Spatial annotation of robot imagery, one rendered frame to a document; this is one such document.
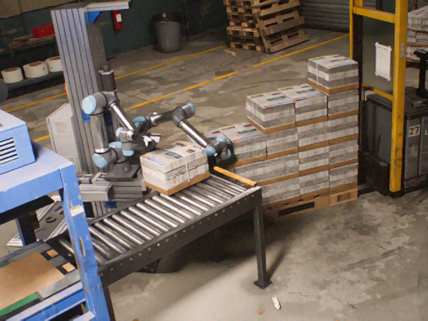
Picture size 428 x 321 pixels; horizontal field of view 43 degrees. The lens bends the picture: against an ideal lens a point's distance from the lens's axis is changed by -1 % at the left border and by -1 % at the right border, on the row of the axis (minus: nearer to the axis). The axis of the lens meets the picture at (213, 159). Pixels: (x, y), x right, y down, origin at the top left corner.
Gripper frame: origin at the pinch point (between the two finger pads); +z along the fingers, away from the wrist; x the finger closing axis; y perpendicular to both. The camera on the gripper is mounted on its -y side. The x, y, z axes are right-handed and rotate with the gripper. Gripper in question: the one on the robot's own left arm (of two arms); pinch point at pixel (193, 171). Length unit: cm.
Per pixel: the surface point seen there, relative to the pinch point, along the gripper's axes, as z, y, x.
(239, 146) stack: -52, 1, -5
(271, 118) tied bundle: -79, 19, 6
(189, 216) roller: 47, 3, 54
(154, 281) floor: 48, -77, -3
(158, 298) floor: 58, -77, 16
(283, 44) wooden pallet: -544, -65, -415
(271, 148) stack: -77, -7, 6
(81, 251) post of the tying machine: 132, 33, 83
